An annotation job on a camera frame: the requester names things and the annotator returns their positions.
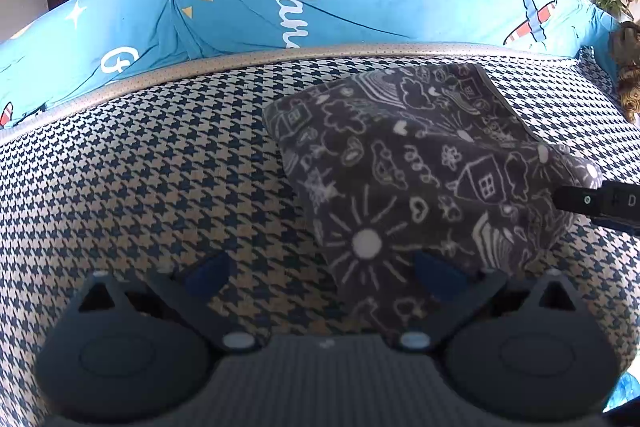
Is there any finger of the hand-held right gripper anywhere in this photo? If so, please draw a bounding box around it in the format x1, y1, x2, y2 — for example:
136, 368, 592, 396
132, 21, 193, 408
594, 211, 640, 233

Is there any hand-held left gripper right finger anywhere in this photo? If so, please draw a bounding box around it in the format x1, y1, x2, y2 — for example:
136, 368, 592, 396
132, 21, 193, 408
395, 251, 583, 355

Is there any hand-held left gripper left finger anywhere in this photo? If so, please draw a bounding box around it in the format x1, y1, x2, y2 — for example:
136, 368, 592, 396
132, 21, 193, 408
70, 251, 266, 355

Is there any grey patterned fleece jacket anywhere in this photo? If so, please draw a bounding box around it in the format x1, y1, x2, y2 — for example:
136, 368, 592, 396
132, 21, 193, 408
263, 63, 606, 333

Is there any houndstooth sofa seat cover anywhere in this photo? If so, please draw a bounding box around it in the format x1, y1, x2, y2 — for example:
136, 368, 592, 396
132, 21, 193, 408
0, 42, 640, 427

